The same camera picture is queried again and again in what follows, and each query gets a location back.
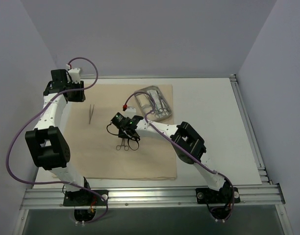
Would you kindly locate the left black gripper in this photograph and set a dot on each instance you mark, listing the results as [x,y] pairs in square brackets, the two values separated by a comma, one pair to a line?
[76,94]

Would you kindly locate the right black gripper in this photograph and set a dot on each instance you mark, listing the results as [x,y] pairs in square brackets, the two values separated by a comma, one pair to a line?
[128,132]

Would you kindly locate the surgical forceps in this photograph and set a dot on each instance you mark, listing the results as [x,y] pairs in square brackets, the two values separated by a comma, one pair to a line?
[122,145]

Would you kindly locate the thin metal tweezers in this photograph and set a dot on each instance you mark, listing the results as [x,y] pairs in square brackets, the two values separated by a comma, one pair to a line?
[91,111]

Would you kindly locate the metal instrument tray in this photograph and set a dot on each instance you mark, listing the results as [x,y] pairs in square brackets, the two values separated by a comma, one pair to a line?
[146,103]

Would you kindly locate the beige cloth wrap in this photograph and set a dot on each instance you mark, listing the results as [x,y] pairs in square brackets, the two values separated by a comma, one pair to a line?
[93,146]

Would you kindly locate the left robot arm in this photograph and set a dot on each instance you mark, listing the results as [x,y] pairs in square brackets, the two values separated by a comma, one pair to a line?
[47,146]

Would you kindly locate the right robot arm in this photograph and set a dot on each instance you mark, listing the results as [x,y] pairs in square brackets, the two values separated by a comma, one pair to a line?
[187,143]

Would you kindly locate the white packet in tray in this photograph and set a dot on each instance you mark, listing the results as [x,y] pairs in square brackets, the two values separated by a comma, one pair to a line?
[153,94]

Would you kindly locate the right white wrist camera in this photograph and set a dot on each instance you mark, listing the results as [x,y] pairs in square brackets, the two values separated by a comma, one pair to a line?
[129,110]

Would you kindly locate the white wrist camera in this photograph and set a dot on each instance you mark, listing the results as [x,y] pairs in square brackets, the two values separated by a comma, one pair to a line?
[129,110]
[74,74]

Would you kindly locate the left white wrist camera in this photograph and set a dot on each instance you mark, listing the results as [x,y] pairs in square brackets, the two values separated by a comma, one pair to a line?
[74,74]

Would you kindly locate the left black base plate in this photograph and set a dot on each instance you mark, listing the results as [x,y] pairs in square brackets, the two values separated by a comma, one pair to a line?
[82,198]

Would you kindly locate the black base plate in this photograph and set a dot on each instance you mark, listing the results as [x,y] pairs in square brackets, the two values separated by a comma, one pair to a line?
[209,196]
[82,198]

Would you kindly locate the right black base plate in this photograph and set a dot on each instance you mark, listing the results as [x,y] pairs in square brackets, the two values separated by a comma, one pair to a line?
[209,196]

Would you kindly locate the aluminium frame rail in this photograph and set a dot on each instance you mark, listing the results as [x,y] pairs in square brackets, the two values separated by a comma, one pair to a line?
[166,197]

